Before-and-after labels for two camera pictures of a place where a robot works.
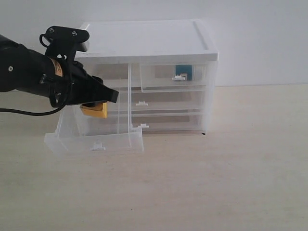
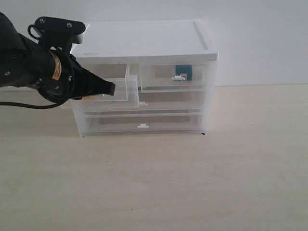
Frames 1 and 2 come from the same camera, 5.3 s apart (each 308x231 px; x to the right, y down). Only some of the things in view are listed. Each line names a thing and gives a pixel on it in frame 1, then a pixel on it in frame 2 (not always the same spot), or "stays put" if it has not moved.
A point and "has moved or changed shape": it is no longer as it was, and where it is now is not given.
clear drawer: x=77 y=132 has moved or changed shape
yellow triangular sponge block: x=97 y=109 has moved or changed shape
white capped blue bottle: x=183 y=72 stays put
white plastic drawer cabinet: x=164 y=71 stays put
